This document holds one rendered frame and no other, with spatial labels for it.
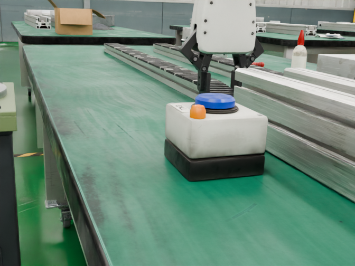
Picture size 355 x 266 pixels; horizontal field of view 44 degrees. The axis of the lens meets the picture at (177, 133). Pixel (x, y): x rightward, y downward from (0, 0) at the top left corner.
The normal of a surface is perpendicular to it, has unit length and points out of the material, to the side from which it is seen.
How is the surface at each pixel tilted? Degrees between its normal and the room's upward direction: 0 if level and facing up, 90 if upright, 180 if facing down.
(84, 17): 69
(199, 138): 90
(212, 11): 88
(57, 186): 90
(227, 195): 0
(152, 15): 90
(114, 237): 0
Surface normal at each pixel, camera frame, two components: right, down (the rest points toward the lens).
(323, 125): -0.95, 0.05
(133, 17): 0.35, 0.26
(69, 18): 0.31, -0.11
